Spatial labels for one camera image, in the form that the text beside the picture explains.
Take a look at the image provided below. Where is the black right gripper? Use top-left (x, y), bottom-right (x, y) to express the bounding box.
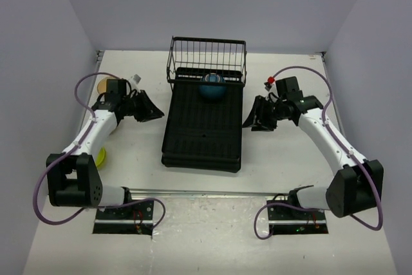
top-left (243, 95), bottom-right (287, 132)

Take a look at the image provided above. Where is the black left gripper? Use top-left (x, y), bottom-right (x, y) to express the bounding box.
top-left (121, 90), bottom-right (164, 122)

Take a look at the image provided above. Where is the white speckled ceramic bowl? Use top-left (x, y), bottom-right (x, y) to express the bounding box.
top-left (108, 128), bottom-right (118, 138)

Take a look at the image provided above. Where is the black drip tray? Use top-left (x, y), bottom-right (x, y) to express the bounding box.
top-left (162, 67), bottom-right (245, 173)

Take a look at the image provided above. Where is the beige bird painted bowl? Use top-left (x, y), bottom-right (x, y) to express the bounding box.
top-left (97, 77), bottom-right (110, 95)

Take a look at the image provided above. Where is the black wire dish rack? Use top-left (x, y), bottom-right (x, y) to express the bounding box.
top-left (166, 36), bottom-right (247, 86)

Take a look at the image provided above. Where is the lime green bowl front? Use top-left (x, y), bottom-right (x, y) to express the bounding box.
top-left (95, 147), bottom-right (106, 169)

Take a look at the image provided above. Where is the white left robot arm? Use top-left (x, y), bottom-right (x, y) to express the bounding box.
top-left (46, 75), bottom-right (164, 219)

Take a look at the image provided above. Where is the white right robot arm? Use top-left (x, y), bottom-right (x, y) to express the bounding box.
top-left (243, 77), bottom-right (384, 219)

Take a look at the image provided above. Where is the blue ceramic bowl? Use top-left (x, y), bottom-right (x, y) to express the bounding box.
top-left (198, 73), bottom-right (227, 100)

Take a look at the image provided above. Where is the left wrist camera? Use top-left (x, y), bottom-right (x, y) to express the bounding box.
top-left (128, 74), bottom-right (141, 91)

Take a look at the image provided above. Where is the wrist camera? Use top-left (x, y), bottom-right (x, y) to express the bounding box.
top-left (264, 76), bottom-right (276, 91)
top-left (128, 74), bottom-right (141, 91)

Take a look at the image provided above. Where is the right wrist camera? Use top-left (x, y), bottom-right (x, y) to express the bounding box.
top-left (264, 76), bottom-right (276, 91)

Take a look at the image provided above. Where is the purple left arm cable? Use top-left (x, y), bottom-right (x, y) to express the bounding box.
top-left (32, 72), bottom-right (167, 236)

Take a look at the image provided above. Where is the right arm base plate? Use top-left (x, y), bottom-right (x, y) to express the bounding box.
top-left (267, 201), bottom-right (329, 236)

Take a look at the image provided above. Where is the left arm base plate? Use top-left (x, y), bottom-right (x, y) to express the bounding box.
top-left (93, 200), bottom-right (154, 236)

